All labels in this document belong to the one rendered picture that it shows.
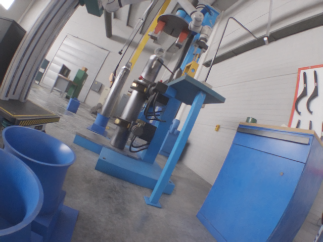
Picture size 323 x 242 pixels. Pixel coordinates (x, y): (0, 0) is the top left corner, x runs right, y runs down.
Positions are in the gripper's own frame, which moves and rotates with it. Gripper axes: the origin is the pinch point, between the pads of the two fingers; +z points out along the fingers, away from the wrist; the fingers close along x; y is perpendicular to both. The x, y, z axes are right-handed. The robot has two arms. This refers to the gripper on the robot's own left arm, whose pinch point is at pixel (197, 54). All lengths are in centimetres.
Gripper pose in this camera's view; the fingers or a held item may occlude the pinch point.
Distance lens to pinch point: 150.5
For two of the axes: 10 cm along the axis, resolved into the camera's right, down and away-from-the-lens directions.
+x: 8.7, 4.1, 2.7
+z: -4.1, 9.1, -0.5
